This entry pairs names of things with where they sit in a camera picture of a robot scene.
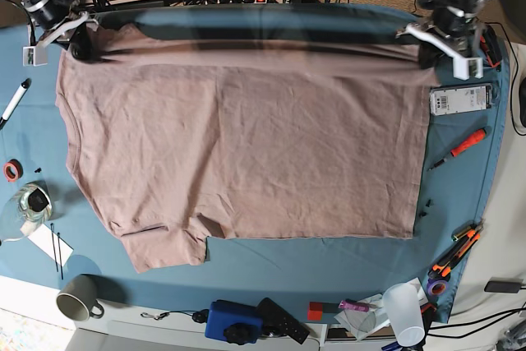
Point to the black phone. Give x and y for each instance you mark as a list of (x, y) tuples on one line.
[(503, 286)]

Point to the red tape roll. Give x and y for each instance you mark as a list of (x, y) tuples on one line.
[(12, 170)]

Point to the white black marker pen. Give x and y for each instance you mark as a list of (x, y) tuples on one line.
[(15, 100)]

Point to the red black block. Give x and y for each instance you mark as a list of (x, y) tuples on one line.
[(317, 311)]

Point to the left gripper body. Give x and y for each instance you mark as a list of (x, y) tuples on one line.
[(466, 43)]

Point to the purple tape roll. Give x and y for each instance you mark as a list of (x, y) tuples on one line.
[(436, 287)]

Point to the black small screws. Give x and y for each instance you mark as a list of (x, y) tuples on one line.
[(424, 211)]

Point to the orange black tool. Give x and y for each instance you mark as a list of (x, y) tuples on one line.
[(491, 49)]

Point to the orange black utility knife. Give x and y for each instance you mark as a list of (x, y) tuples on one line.
[(452, 257)]

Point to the blue table cloth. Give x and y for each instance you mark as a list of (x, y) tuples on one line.
[(291, 272)]

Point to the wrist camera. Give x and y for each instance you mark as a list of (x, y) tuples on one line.
[(466, 68), (34, 56)]

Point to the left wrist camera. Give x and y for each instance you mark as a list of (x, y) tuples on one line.
[(466, 68)]

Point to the black remote control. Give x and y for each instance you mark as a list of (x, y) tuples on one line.
[(278, 322)]

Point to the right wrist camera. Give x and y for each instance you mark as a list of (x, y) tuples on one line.
[(34, 56)]

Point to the grey ceramic mug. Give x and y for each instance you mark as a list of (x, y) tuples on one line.
[(78, 301)]

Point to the frosted plastic cup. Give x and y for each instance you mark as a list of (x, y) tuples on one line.
[(402, 307)]

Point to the clear tape roll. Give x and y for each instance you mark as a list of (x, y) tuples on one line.
[(33, 202)]

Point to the blue box device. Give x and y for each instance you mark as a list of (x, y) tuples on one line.
[(233, 323)]

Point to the purple small flashlight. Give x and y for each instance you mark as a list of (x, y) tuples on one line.
[(354, 306)]

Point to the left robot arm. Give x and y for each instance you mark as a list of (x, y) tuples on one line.
[(454, 29)]

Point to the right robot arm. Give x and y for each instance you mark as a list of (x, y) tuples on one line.
[(45, 14)]

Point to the pink T-shirt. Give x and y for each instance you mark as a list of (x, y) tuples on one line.
[(173, 142)]

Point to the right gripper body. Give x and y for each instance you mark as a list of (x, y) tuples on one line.
[(71, 22)]

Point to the black zip tie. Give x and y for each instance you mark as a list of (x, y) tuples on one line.
[(60, 255), (51, 226)]

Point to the orange handle screwdriver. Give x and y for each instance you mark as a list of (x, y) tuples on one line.
[(472, 140)]

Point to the white paper card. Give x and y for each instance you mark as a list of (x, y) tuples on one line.
[(41, 238)]

